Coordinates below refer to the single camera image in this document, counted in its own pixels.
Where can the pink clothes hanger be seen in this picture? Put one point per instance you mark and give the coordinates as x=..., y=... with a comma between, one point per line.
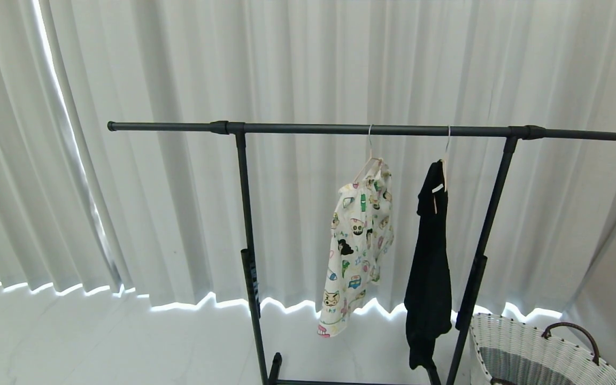
x=444, y=174
x=364, y=169

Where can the cream printed garment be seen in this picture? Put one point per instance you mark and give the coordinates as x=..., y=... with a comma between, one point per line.
x=361, y=251

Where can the black garment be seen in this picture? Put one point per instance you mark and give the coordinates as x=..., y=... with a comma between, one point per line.
x=428, y=278

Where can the black clothes rack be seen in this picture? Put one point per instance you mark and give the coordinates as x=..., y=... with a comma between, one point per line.
x=340, y=129

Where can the white laundry basket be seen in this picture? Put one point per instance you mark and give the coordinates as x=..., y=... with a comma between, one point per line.
x=527, y=342

